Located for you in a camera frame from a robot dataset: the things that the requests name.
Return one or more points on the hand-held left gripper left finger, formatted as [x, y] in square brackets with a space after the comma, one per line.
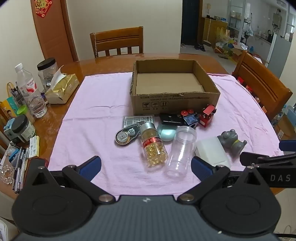
[89, 168]

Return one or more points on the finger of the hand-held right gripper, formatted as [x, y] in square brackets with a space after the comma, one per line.
[288, 145]
[252, 158]

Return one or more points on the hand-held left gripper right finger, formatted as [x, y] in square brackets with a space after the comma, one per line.
[201, 168]

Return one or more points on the white plastic box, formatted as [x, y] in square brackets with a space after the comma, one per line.
[211, 150]

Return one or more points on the clear plastic jar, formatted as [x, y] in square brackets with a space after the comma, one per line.
[181, 150]

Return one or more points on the grey hippo toy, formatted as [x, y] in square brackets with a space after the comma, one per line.
[231, 141]

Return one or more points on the grey correction tape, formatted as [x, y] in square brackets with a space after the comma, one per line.
[126, 135]

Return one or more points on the yellow capsule bottle silver cap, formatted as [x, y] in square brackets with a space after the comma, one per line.
[152, 146]

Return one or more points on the cardboard box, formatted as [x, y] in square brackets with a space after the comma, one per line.
[166, 81]

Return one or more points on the pale teal oval case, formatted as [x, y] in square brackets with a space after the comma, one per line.
[167, 134]

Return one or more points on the red toy train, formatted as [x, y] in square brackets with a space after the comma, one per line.
[207, 115]

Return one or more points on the pink cloth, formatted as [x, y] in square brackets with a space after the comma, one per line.
[97, 111]

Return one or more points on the black rectangular case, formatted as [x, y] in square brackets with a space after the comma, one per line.
[170, 119]

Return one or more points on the yellow white paper packet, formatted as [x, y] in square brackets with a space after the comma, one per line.
[34, 147]

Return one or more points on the red gift box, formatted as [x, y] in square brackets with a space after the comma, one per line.
[248, 88]

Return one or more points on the bundle of pens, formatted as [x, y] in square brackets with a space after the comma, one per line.
[19, 169]

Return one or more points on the wooden chair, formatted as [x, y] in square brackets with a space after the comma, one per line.
[261, 78]
[115, 37]

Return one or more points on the dark jar black lid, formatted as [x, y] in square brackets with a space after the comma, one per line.
[22, 128]

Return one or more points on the gold tissue box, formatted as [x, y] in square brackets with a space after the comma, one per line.
[62, 89]

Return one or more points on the clear glass dish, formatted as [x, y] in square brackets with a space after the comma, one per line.
[6, 175]

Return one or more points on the green plastic cup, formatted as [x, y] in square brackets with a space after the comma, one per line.
[23, 111]

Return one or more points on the grey refrigerator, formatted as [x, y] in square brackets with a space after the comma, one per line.
[278, 55]

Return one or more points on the clear plastic water bottle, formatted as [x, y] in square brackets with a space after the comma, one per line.
[30, 92]

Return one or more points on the colourful printed box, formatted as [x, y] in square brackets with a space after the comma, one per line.
[8, 109]

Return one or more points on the pen holder with pens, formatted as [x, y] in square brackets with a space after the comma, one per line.
[15, 95]

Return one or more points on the clear jar black lid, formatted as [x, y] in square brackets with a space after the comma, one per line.
[46, 69]

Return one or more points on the pile of bags and boxes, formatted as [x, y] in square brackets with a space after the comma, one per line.
[227, 45]

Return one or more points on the black shoes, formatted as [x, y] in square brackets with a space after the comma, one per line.
[200, 47]

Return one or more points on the white water heater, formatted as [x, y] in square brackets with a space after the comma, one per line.
[277, 17]

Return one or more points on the wooden cabinet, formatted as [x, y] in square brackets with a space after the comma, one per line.
[214, 30]

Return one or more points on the tall cardboard panel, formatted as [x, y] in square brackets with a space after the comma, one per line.
[53, 34]

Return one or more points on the dark blue door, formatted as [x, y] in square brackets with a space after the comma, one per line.
[190, 23]

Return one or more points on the red wall decoration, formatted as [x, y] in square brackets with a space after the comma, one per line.
[43, 7]

